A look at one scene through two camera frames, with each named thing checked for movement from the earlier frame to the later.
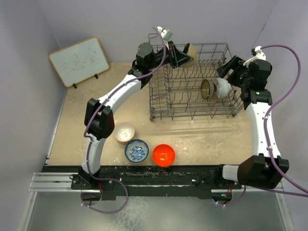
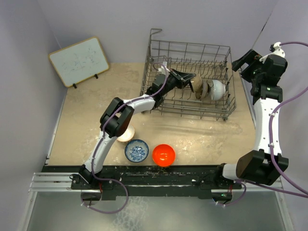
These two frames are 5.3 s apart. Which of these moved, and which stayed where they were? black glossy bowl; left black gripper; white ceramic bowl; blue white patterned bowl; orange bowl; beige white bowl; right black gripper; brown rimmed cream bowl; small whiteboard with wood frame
Moved: brown rimmed cream bowl; right black gripper; white ceramic bowl; left black gripper; black glossy bowl
Stayed: beige white bowl; blue white patterned bowl; orange bowl; small whiteboard with wood frame
